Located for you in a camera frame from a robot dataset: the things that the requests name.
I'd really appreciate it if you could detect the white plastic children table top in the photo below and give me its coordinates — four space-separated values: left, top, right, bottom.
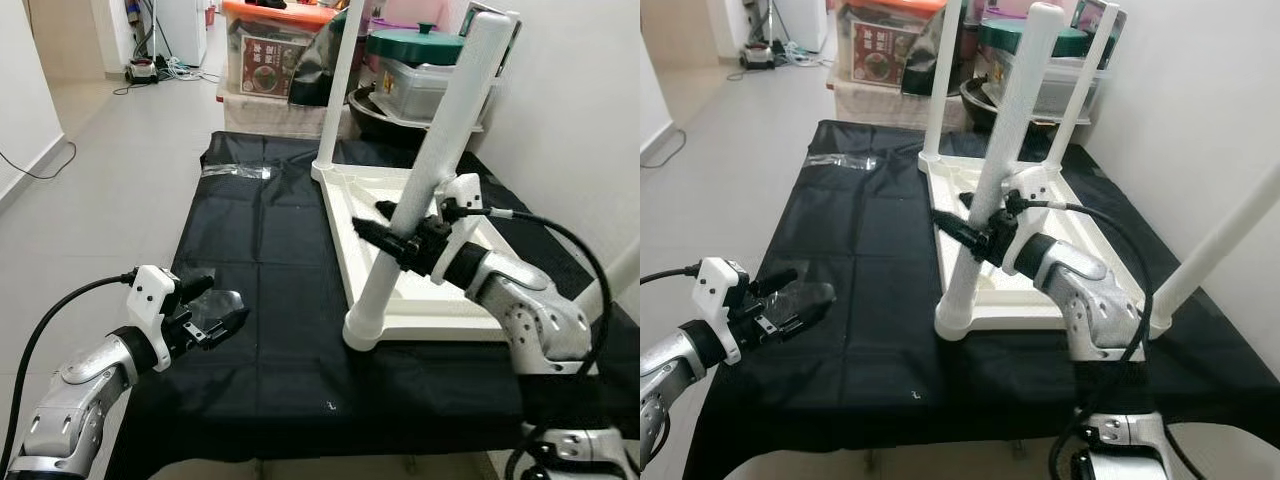
312 162 601 343
918 152 1176 336

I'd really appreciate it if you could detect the black round wok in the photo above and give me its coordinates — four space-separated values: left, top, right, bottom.
960 78 1061 136
348 85 441 146

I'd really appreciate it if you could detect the clear plastic storage container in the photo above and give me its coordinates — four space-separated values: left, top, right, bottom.
378 58 461 121
990 50 1101 113

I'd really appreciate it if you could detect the black plastic bag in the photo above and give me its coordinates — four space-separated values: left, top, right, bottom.
900 0 986 99
290 10 376 109

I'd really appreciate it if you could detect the green round pot lid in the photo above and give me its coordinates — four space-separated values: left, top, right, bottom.
367 22 466 66
978 15 1091 56

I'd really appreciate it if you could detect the red printed carton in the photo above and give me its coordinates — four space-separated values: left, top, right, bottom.
855 22 916 86
243 35 306 96

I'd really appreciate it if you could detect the clear bin with orange lid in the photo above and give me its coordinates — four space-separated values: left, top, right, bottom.
838 0 951 86
222 0 341 101

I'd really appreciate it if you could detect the white cabinet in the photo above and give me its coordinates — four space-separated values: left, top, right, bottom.
155 0 211 66

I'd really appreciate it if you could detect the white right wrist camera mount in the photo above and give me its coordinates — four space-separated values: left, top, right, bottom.
425 173 486 281
1000 165 1051 271

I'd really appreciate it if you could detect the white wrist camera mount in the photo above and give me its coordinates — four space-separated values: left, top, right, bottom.
1000 165 1051 271
130 265 183 371
425 173 486 281
697 257 749 366

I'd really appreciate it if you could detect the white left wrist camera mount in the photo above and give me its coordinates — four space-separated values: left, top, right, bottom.
130 265 183 371
697 257 749 366

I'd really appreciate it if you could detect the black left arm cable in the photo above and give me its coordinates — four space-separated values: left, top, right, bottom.
0 272 139 471
640 263 703 286

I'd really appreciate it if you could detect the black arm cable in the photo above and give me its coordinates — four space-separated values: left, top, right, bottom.
465 205 616 480
1035 198 1211 480
0 272 139 471
640 263 703 286

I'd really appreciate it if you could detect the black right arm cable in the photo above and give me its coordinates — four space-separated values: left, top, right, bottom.
465 205 616 480
1035 198 1211 480

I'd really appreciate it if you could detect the black wall cable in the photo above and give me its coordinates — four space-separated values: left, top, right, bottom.
640 125 689 166
0 140 79 181

